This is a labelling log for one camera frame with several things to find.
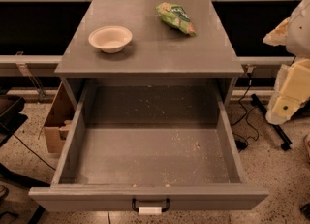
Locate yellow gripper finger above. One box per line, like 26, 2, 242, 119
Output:
263, 17, 290, 47
265, 59, 310, 125

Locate green rice chip bag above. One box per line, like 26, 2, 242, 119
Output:
156, 2, 196, 37

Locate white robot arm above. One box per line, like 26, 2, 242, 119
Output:
263, 0, 310, 125

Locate grey open top drawer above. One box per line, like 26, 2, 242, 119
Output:
29, 81, 268, 211

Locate black stand leg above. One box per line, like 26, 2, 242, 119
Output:
250, 93, 293, 152

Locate white paper bowl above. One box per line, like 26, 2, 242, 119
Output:
88, 26, 133, 53

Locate cardboard box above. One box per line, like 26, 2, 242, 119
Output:
42, 81, 76, 154

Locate black furniture left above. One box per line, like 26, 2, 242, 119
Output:
0, 95, 27, 147

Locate black and white drawer handle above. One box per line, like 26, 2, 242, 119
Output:
132, 199, 171, 215

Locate black cable on floor left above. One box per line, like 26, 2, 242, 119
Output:
0, 122, 57, 172

